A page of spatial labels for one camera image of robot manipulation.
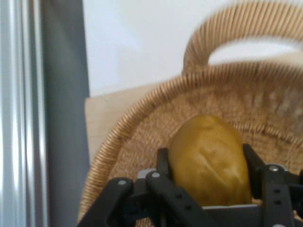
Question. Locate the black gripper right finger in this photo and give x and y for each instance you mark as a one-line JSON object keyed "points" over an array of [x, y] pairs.
{"points": [[272, 189]]}

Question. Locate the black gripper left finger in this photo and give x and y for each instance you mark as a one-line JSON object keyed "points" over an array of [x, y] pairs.
{"points": [[165, 189]]}

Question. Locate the brown potato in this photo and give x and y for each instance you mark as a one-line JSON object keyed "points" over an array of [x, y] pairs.
{"points": [[210, 160]]}

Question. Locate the woven wicker basket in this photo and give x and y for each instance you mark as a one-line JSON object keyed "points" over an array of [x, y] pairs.
{"points": [[236, 99]]}

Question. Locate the horizontal aluminium rail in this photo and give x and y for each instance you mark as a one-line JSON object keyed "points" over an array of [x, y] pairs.
{"points": [[21, 113]]}

